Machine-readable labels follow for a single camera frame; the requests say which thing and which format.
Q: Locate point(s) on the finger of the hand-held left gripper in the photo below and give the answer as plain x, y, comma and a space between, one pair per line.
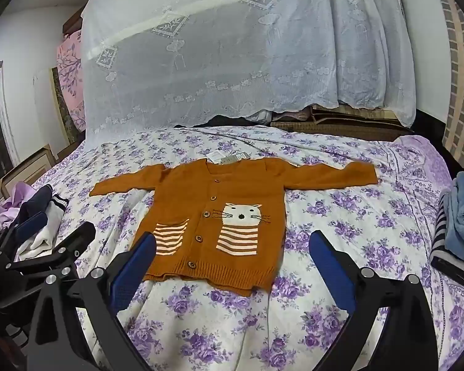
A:
77, 237
31, 225

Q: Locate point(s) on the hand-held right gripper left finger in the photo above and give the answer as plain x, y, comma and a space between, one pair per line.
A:
136, 268

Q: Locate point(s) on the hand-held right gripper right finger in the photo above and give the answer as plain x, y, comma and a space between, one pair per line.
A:
332, 274

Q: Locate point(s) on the orange knitted cat cardigan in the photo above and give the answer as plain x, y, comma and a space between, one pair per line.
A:
232, 197

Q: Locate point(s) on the navy garment with white stripes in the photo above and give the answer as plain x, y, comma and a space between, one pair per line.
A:
40, 201

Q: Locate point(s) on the lilac cloth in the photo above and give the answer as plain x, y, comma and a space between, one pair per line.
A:
13, 203

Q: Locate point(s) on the purple floral bed sheet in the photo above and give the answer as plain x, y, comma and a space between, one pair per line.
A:
332, 216

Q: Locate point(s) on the black white striped garment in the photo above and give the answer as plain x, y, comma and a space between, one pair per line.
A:
442, 247

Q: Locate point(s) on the framed painting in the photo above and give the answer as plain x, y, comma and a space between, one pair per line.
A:
62, 108

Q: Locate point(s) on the white paper tag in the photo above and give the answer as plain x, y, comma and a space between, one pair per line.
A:
217, 157

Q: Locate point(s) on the lilac patterned quilt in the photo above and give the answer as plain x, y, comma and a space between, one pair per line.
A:
421, 162

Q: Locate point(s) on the brown folded blankets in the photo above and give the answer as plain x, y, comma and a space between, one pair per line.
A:
352, 121

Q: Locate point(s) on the pink floral cloth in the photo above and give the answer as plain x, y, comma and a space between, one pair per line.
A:
70, 69

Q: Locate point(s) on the folded pink white blankets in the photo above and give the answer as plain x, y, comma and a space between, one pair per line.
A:
282, 116

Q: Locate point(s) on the checkered curtain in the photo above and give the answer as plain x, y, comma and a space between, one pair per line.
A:
462, 85

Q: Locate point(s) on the white lace cover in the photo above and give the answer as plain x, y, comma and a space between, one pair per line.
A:
236, 58

